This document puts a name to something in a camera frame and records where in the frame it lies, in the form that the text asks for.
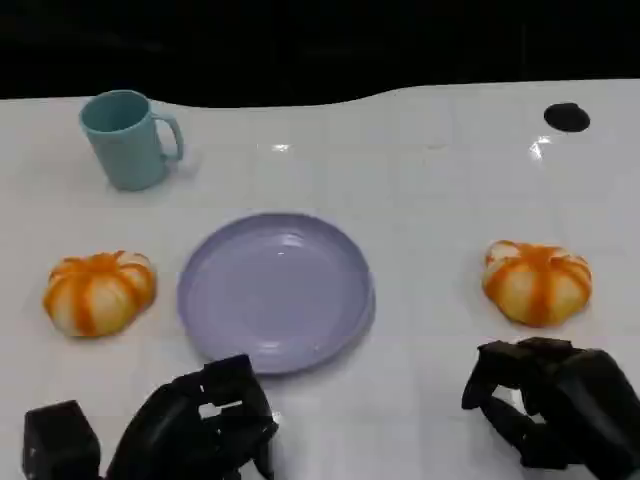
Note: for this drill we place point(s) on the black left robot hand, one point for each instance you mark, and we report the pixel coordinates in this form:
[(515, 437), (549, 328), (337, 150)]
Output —
[(170, 425)]

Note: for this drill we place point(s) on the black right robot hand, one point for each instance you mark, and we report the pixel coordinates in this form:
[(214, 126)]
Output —
[(575, 400)]

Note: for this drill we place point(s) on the orange and white bread roll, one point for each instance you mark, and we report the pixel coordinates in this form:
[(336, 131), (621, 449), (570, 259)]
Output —
[(537, 285), (99, 292)]

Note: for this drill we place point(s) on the lilac plate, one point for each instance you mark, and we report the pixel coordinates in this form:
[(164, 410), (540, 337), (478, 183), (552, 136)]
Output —
[(276, 294)]

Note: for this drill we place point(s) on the pale green mug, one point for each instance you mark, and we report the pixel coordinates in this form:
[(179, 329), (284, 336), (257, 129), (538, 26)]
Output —
[(127, 140)]

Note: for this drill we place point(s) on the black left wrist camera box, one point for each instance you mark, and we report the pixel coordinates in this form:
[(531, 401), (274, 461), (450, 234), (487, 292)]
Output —
[(57, 442)]

